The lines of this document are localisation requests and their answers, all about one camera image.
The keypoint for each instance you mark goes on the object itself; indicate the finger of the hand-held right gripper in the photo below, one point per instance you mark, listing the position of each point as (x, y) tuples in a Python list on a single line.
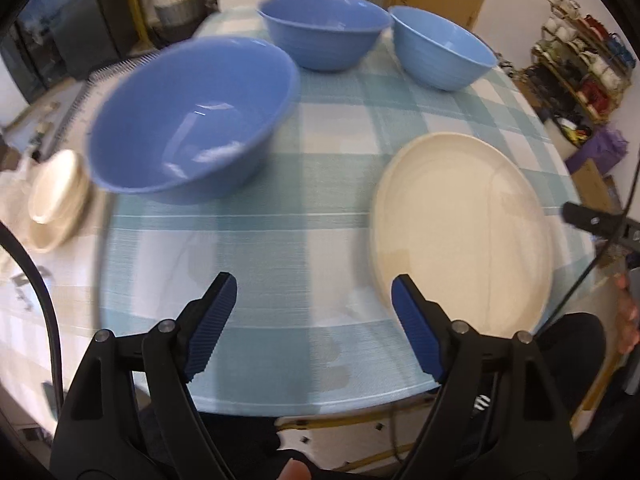
[(592, 219)]

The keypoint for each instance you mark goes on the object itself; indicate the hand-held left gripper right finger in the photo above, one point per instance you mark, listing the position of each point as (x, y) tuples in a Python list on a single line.
[(417, 330)]

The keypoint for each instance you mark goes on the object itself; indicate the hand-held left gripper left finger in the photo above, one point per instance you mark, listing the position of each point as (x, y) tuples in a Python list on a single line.
[(210, 330)]

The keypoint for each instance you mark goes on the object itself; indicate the large cream plate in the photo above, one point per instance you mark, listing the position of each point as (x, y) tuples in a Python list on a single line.
[(460, 230)]

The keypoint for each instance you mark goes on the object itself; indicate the large blue bowl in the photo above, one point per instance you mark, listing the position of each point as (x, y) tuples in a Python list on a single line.
[(185, 120)]

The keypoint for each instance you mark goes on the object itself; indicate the small light blue bowl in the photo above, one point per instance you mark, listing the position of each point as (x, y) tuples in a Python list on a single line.
[(440, 50)]

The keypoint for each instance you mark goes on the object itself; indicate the medium blue bowl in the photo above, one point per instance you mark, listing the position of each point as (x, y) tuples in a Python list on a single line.
[(325, 25)]

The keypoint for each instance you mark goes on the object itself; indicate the person's right hand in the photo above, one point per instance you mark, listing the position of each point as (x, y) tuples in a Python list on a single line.
[(631, 317)]

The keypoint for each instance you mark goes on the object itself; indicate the person's left hand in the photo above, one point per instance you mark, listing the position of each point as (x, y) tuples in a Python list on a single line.
[(295, 470)]

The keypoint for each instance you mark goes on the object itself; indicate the printed cardboard box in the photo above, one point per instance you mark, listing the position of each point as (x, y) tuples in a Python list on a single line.
[(595, 187)]

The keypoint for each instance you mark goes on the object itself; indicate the purple bag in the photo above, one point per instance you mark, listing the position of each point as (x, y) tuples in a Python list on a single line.
[(602, 147)]

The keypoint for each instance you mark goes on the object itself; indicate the white bin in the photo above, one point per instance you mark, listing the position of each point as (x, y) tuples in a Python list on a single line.
[(570, 135)]

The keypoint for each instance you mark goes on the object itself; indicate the wooden shoe rack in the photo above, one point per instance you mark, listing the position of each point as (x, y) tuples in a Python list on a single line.
[(615, 105)]

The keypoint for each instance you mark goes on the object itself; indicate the person's dark trousers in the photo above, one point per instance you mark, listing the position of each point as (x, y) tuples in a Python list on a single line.
[(585, 360)]

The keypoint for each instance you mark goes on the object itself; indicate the group of loose sneakers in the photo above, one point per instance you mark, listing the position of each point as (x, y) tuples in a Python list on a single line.
[(507, 69)]

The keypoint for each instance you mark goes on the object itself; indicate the metal stand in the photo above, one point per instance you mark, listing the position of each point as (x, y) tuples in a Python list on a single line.
[(30, 282)]

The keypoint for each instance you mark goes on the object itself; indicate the white paper bowl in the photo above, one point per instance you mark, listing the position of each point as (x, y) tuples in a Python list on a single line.
[(55, 190)]

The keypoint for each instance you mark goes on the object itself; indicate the patterned rug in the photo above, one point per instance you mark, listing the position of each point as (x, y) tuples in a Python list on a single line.
[(85, 110)]

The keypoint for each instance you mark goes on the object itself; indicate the dark grey refrigerator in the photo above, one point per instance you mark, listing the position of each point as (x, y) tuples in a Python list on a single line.
[(85, 35)]

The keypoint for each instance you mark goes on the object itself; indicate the woven laundry basket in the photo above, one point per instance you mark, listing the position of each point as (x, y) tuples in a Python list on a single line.
[(175, 2)]

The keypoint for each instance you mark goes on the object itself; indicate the yellow table frame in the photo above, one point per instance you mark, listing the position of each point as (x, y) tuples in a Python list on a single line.
[(350, 417)]

